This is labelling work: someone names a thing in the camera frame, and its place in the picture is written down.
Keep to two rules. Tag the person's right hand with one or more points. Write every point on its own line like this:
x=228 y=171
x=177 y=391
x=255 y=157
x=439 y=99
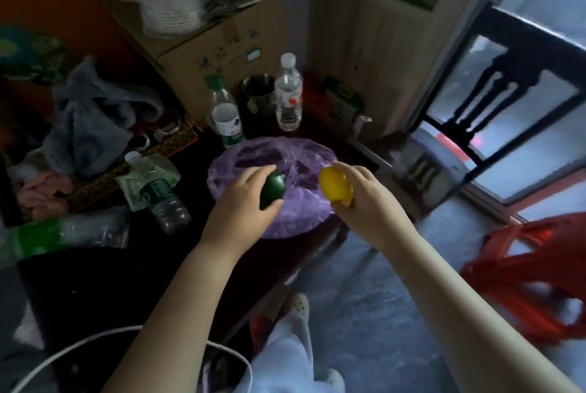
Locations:
x=375 y=214

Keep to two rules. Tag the person's left hand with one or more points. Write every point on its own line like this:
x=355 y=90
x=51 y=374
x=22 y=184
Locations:
x=238 y=219

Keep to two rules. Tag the dark green fruit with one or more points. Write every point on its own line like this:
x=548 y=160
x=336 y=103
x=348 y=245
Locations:
x=274 y=189

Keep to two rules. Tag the yellow lemon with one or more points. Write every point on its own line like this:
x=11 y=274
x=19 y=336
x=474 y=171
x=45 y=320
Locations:
x=334 y=184

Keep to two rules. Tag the purple plastic bag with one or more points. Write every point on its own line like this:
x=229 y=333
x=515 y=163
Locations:
x=302 y=214

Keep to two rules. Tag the person's left forearm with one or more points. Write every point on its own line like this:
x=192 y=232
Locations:
x=174 y=328

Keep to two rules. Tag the person's right forearm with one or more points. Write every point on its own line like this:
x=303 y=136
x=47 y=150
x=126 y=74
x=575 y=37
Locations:
x=480 y=328

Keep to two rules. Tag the small green label bottle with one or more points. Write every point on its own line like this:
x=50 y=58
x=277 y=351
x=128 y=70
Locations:
x=165 y=205

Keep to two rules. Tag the green capped water bottle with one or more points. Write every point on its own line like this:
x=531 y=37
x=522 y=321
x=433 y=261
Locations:
x=226 y=120

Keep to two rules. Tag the white clog shoe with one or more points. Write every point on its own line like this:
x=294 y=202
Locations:
x=295 y=308

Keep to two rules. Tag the red plastic object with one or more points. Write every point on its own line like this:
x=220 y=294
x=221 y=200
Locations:
x=258 y=331

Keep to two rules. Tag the pale green paper packet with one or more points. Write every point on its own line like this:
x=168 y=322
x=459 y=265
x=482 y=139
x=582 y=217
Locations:
x=128 y=186

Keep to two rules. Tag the white ribbon loops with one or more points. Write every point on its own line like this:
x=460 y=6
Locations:
x=167 y=127

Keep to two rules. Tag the dark green packet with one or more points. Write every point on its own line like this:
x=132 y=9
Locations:
x=343 y=100

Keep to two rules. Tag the steel cup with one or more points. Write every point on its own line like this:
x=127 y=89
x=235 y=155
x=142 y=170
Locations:
x=258 y=93

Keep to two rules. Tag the white capped water bottle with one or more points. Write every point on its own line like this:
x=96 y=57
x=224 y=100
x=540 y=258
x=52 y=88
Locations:
x=288 y=95

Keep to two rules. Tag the dark wooden table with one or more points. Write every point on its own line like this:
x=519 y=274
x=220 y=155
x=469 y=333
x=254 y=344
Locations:
x=114 y=278

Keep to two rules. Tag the long gold patterned box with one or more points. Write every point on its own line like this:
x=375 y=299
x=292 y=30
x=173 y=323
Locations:
x=100 y=186

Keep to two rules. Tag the light grey trousers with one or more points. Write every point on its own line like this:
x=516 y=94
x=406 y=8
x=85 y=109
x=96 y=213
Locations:
x=284 y=360

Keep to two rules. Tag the brown cardboard box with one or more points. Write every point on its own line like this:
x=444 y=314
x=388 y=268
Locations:
x=206 y=63

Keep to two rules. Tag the red plastic stool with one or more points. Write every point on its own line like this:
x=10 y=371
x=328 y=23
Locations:
x=526 y=269

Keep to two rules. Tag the wooden display cabinet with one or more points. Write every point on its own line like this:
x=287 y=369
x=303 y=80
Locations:
x=366 y=49

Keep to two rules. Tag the grey cloth on table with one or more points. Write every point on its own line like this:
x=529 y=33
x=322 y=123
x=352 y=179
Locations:
x=91 y=132

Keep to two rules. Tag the large green label bottle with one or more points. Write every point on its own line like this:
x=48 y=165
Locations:
x=46 y=237

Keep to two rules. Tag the pink cloth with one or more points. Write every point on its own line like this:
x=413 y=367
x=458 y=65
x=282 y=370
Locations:
x=41 y=196

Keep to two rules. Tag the green yellow decoration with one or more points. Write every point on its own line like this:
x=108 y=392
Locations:
x=27 y=56

